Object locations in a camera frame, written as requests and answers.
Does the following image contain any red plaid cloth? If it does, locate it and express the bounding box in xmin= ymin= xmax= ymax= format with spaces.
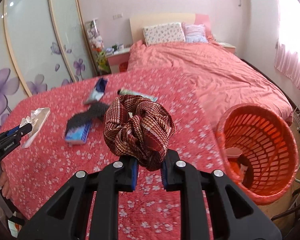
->
xmin=103 ymin=95 xmax=175 ymax=171

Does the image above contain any floral hand cream tube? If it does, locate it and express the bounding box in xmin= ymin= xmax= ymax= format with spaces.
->
xmin=117 ymin=88 xmax=158 ymax=102

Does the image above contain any blue snack wrapper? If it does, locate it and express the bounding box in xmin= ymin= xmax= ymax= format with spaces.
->
xmin=83 ymin=77 xmax=108 ymax=105

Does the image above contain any person's left hand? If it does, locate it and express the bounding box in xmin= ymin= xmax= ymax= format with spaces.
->
xmin=0 ymin=161 xmax=12 ymax=199

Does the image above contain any red floral tablecloth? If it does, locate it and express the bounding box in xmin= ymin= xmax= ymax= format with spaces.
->
xmin=2 ymin=68 xmax=223 ymax=239

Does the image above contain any blue tissue pack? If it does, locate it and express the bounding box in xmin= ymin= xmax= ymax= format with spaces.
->
xmin=65 ymin=122 xmax=92 ymax=145

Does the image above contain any black knitted cloth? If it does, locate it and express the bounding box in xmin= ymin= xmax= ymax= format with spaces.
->
xmin=65 ymin=102 xmax=110 ymax=135

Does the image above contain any orange plastic laundry basket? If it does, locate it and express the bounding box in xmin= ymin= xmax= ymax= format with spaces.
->
xmin=216 ymin=104 xmax=299 ymax=205

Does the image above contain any floral sliding wardrobe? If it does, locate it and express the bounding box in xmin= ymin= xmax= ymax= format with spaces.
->
xmin=0 ymin=0 xmax=96 ymax=129

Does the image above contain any plush toys display tube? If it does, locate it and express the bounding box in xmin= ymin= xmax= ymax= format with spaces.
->
xmin=85 ymin=18 xmax=111 ymax=75

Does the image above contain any salmon pink bed duvet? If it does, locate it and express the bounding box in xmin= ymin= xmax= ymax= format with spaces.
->
xmin=127 ymin=39 xmax=293 ymax=131

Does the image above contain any small orange bin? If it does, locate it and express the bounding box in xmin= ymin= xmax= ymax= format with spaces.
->
xmin=119 ymin=61 xmax=128 ymax=72

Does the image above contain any pink bedside table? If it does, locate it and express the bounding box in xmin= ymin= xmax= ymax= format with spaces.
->
xmin=107 ymin=48 xmax=130 ymax=74

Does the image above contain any right bedside table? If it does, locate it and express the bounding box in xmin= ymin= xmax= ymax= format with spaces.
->
xmin=218 ymin=42 xmax=236 ymax=54

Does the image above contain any pink striped pillow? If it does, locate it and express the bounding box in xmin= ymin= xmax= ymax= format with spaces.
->
xmin=182 ymin=22 xmax=208 ymax=43

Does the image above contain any floral white pillow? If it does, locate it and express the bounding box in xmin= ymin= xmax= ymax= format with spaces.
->
xmin=142 ymin=22 xmax=185 ymax=46

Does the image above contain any beige pink headboard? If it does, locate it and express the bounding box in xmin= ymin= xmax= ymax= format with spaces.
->
xmin=129 ymin=13 xmax=212 ymax=43

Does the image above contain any pink window curtain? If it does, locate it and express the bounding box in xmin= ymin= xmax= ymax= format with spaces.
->
xmin=274 ymin=38 xmax=300 ymax=90

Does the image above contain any wall power socket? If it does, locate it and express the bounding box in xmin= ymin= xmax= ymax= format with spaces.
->
xmin=113 ymin=14 xmax=123 ymax=20

